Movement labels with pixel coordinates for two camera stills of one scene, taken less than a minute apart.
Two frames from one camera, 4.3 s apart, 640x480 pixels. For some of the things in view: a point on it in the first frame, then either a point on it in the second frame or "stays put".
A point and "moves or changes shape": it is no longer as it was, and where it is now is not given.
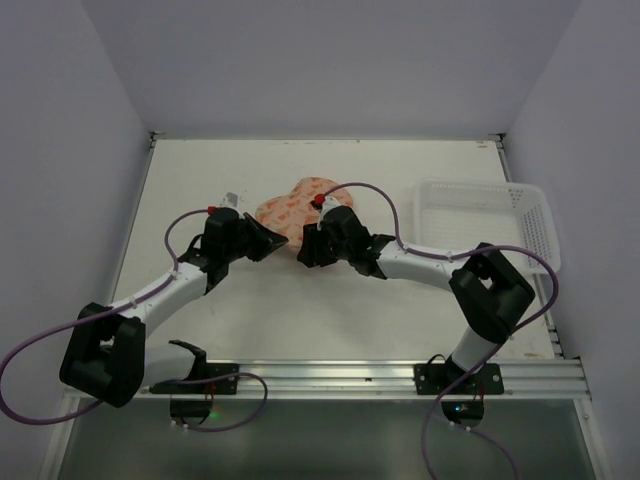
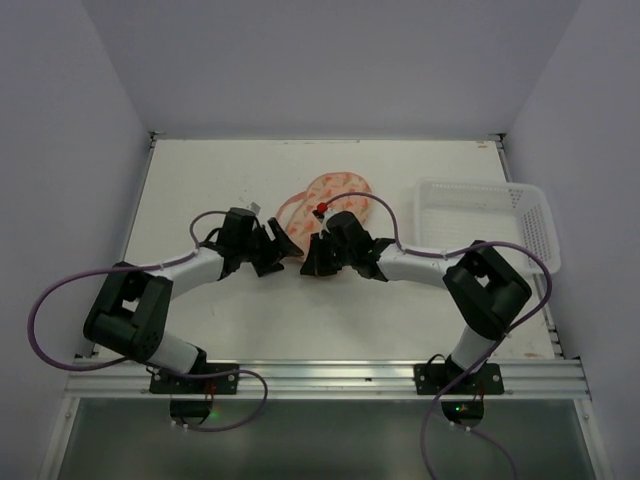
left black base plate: (213, 370) stays put
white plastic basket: (454, 216) stays put
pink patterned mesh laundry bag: (289, 213) moves or changes shape
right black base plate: (439, 378) stays put
